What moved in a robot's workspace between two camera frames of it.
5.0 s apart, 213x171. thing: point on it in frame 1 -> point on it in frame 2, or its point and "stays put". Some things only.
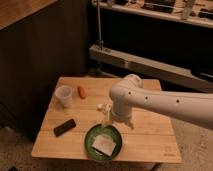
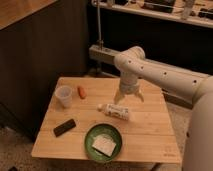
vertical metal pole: x=99 y=44 stays put
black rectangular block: x=60 y=129 stays put
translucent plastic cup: x=63 y=95 stays put
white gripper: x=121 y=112 -> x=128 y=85
